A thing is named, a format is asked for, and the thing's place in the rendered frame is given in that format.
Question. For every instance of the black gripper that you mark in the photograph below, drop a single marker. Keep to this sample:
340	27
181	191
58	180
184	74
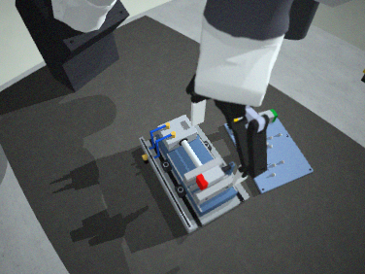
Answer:
250	132

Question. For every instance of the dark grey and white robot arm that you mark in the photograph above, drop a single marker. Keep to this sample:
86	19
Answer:
240	42

